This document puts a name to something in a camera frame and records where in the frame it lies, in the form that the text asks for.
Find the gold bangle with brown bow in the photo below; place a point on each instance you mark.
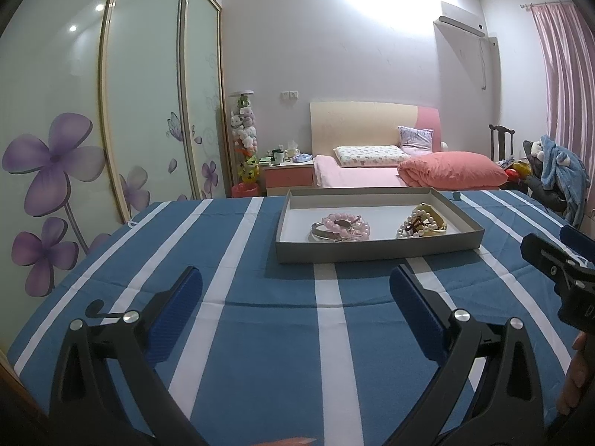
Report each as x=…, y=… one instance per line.
x=437, y=223

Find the light blue cloth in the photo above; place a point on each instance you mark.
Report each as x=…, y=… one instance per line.
x=303, y=158

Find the white wall switch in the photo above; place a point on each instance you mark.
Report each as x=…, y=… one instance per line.
x=289, y=95

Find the purple floral pillow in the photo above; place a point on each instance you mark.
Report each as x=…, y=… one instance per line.
x=416, y=139

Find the red bin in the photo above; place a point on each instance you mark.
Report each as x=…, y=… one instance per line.
x=245, y=190

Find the flower print sliding wardrobe door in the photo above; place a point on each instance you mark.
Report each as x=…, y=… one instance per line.
x=202, y=102
x=51, y=125
x=144, y=102

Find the red yellow toy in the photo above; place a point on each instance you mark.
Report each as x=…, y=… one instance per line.
x=513, y=171

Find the blue white striped tablecloth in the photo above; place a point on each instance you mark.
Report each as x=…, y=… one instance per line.
x=279, y=334

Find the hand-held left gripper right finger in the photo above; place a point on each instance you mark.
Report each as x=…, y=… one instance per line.
x=418, y=306

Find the pink beige nightstand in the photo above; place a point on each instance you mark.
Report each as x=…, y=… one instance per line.
x=288, y=179

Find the white air conditioner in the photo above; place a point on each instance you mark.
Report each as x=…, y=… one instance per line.
x=458, y=18

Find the pink curtain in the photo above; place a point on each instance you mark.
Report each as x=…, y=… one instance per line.
x=567, y=79

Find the dark metal cuff bangle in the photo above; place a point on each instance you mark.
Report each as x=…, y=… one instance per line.
x=341, y=240

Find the pink duvet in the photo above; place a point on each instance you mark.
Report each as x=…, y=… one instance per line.
x=451, y=169

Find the curtain rod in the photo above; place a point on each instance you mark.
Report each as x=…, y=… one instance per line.
x=546, y=4

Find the green mug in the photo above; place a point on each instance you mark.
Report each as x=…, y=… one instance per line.
x=278, y=158

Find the person's right hand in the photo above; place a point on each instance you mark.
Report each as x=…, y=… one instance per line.
x=581, y=381

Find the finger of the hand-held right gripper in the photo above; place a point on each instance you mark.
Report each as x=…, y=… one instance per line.
x=581, y=244
x=544, y=253

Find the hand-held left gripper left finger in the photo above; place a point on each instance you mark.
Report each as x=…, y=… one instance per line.
x=176, y=306

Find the dark grey seat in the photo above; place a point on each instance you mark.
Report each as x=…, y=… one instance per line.
x=544, y=193

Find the white patterned pillow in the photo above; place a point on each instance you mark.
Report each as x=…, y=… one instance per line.
x=367, y=154

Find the clear tube of plush toys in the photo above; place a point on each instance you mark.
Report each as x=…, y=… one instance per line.
x=244, y=134

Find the blue plush garment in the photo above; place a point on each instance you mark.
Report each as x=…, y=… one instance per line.
x=565, y=172

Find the person's left hand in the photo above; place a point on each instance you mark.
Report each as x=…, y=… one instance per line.
x=288, y=442

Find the pink bed with beige headboard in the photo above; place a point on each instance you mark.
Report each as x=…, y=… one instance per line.
x=353, y=125

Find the grey cardboard tray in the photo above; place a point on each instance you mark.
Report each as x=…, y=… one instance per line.
x=372, y=252

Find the dark wooden chair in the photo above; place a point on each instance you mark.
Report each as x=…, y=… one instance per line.
x=499, y=144

